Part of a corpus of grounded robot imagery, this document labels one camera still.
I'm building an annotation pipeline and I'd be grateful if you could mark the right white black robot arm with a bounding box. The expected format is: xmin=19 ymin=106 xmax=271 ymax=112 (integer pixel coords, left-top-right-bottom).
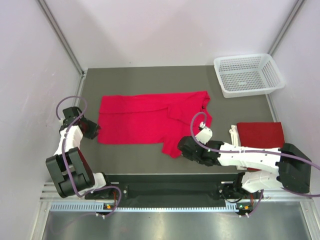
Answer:
xmin=177 ymin=136 xmax=311 ymax=198

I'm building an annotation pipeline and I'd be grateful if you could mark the right aluminium corner post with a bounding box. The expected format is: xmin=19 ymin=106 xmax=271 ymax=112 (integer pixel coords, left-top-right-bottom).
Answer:
xmin=267 ymin=0 xmax=307 ymax=56

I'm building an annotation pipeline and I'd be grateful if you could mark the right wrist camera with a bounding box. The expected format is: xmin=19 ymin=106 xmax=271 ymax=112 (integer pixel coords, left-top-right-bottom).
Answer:
xmin=195 ymin=126 xmax=213 ymax=145

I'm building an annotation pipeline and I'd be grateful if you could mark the left aluminium corner post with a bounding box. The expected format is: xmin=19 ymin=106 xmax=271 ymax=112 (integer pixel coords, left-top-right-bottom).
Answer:
xmin=36 ymin=0 xmax=85 ymax=76

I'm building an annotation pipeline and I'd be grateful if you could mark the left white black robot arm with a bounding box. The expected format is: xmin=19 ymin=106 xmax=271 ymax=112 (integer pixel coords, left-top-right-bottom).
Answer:
xmin=45 ymin=106 xmax=114 ymax=199

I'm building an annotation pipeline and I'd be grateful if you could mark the grey slotted cable duct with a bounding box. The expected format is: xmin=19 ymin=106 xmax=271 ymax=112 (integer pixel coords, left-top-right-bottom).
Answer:
xmin=49 ymin=201 xmax=256 ymax=213

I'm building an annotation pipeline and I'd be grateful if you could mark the aluminium corner post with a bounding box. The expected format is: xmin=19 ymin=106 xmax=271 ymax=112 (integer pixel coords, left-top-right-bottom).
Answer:
xmin=267 ymin=0 xmax=307 ymax=56
xmin=36 ymin=0 xmax=85 ymax=76

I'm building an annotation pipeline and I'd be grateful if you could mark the bright pink-red t shirt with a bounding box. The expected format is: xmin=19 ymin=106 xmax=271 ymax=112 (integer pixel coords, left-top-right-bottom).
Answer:
xmin=97 ymin=91 xmax=212 ymax=158

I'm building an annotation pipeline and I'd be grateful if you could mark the white plastic basket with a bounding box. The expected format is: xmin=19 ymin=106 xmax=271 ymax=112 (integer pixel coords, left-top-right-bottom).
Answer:
xmin=213 ymin=53 xmax=286 ymax=98

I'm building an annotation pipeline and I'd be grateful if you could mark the aluminium front rail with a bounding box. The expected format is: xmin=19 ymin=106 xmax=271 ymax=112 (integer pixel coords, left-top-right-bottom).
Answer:
xmin=39 ymin=181 xmax=313 ymax=203

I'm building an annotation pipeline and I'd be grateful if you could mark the folded white t shirt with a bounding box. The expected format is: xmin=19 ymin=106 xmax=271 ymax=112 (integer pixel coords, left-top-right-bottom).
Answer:
xmin=228 ymin=124 xmax=247 ymax=171

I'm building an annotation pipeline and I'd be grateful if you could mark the folded dark red t shirt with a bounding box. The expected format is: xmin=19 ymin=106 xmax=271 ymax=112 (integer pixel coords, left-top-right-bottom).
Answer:
xmin=236 ymin=121 xmax=286 ymax=173

